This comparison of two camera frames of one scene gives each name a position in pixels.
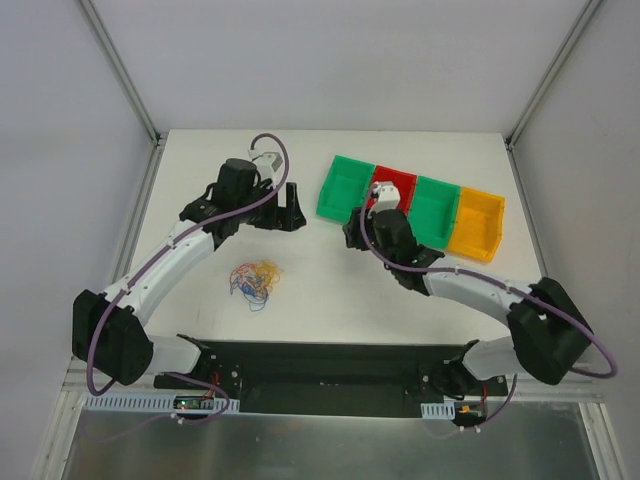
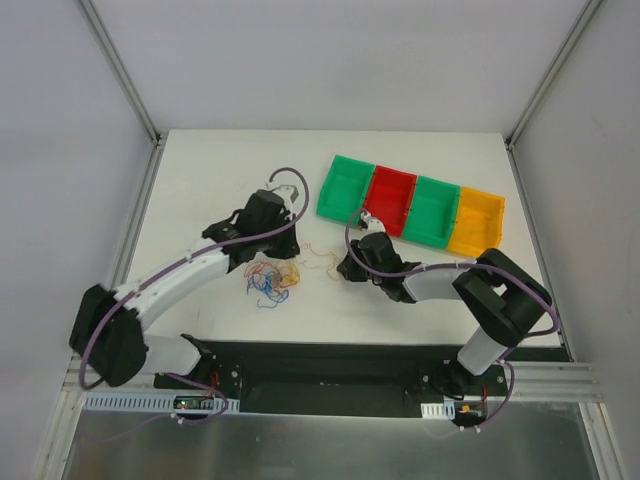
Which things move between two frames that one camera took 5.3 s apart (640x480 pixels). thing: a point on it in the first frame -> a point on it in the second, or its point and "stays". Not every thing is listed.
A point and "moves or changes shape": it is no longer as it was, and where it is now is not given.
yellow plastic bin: [478, 224] stays
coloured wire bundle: [255, 281] moves or changes shape
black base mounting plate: [352, 378] stays
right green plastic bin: [433, 212] stays
